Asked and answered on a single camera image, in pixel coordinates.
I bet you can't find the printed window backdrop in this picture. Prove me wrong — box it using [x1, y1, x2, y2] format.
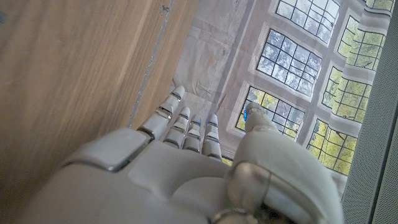
[169, 0, 396, 187]

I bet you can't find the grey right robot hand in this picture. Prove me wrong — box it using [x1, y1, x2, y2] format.
[15, 85, 345, 224]

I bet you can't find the grey perforated panel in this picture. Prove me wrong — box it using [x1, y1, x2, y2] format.
[340, 0, 398, 224]

